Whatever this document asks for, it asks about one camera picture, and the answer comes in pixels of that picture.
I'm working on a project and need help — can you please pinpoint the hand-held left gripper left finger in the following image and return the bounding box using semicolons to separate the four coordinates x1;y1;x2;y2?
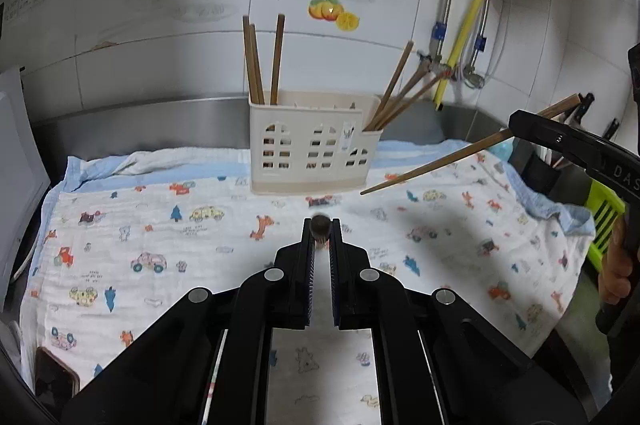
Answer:
62;217;316;425

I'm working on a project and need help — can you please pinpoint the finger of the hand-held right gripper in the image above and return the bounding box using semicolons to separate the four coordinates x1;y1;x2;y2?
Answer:
508;109;599;166

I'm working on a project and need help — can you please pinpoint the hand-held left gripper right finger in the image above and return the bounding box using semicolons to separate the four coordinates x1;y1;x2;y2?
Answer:
329;217;588;425

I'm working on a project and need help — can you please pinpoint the brown wooden chopstick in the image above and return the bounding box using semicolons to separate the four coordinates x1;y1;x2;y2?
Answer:
371;64;433;132
360;94;585;196
309;214;332;242
249;24;266;104
270;14;287;106
365;40;416;132
242;16;263;104
379;71;451;130

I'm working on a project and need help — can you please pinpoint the cream plastic utensil holder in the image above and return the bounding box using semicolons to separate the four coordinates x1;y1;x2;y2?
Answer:
249;90;383;196

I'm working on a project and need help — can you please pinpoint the person's right hand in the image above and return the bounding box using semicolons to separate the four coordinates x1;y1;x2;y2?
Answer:
597;216;637;307

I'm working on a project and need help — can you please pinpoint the green plastic basket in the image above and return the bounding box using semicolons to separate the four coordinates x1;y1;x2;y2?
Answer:
585;180;626;271

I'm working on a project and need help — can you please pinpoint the black utensil cup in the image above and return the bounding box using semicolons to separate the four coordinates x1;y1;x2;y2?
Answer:
520;140;591;210

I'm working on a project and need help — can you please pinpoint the round metal water valve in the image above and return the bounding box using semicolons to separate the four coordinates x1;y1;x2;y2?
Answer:
460;65;486;90

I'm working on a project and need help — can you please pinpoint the white animal print cloth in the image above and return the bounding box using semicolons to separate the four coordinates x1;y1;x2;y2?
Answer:
20;150;596;425

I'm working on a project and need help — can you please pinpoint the light blue towel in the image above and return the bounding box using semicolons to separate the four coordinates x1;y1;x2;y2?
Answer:
62;140;598;236

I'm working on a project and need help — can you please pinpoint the black smartphone brown case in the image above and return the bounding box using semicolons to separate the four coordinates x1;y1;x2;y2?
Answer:
34;346;81;411

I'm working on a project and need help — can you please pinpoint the short braided metal hose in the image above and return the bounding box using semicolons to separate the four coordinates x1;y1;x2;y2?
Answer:
462;0;506;78

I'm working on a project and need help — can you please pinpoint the red handled water valve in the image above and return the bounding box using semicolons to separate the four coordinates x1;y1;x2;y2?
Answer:
416;50;453;78

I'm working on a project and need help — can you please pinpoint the yellow corrugated gas hose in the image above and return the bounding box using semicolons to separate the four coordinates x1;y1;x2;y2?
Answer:
434;0;510;112

